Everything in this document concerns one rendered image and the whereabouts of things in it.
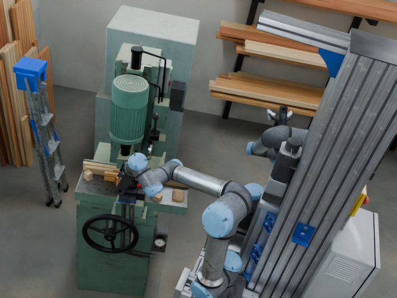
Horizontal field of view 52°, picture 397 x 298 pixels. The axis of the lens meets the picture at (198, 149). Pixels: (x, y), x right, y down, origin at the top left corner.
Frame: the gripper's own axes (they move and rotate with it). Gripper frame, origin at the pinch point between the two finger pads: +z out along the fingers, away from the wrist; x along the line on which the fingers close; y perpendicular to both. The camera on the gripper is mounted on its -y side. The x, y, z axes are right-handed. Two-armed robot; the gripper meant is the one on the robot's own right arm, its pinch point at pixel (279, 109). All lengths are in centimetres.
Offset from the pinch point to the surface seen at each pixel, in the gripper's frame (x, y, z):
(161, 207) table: -64, 28, -65
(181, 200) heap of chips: -54, 26, -61
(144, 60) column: -78, -39, -28
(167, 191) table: -63, 25, -55
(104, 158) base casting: -106, 30, -25
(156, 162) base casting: -74, 34, -20
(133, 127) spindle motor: -78, -18, -58
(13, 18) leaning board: -199, -17, 76
